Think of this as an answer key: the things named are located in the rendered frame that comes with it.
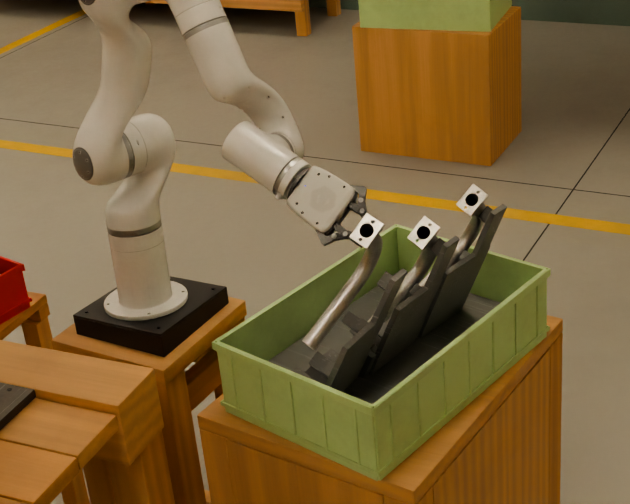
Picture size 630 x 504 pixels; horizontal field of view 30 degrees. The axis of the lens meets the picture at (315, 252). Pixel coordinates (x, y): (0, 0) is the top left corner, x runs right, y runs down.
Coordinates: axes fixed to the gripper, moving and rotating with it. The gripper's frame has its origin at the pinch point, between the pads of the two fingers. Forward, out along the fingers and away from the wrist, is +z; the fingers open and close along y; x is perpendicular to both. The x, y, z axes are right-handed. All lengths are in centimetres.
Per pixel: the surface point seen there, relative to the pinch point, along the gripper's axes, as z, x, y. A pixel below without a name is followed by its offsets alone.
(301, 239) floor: -85, 258, 4
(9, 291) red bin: -76, 53, -57
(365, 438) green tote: 20.7, 10.5, -30.4
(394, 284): 8.8, 6.1, -4.4
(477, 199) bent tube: 7.7, 28.2, 21.0
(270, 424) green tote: 1.8, 24.1, -40.5
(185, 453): -15, 49, -60
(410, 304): 10.8, 20.7, -4.9
